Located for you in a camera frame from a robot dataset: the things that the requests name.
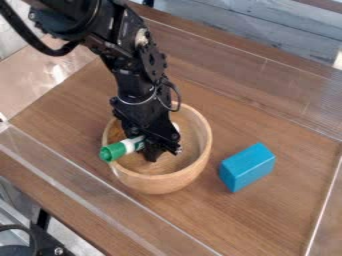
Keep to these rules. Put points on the black table leg bracket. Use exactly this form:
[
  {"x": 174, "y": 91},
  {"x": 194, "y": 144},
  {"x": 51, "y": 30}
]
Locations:
[{"x": 49, "y": 245}]

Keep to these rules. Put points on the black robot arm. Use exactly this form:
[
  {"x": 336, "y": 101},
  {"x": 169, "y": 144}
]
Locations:
[{"x": 108, "y": 27}]

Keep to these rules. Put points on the clear acrylic tray wall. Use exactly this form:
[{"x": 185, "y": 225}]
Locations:
[{"x": 260, "y": 95}]

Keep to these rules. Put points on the brown wooden bowl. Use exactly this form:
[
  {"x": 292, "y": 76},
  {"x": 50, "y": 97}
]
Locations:
[{"x": 173, "y": 172}]

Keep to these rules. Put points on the blue foam block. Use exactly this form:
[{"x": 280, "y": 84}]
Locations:
[{"x": 247, "y": 167}]

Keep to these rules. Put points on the green and white marker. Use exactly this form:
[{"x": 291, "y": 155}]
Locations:
[{"x": 114, "y": 151}]

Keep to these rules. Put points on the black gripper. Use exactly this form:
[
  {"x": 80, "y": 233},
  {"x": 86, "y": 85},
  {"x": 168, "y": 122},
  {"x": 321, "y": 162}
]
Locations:
[{"x": 149, "y": 117}]

